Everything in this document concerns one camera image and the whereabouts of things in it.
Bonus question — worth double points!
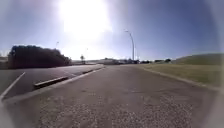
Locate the dark row of bushes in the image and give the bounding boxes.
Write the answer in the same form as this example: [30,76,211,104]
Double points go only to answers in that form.
[7,44,73,70]

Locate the small tree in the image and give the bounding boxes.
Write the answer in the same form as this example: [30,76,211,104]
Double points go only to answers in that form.
[79,54,86,65]

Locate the distant low buildings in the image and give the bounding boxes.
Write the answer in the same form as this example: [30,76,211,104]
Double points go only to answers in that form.
[71,57,173,66]

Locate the grey asphalt road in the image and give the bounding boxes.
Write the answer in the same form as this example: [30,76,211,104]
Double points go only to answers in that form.
[0,63,104,99]

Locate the dark kerb block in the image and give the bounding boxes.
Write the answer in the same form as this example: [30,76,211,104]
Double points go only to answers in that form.
[81,68,95,75]
[33,76,70,90]

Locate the tall curved street lamp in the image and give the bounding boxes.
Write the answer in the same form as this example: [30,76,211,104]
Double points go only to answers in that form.
[124,29,136,63]

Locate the grey asphalt path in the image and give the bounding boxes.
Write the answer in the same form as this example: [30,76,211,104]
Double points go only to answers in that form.
[0,64,224,128]

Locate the pale concrete kerb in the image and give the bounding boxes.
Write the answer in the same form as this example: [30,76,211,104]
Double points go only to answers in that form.
[0,65,108,105]

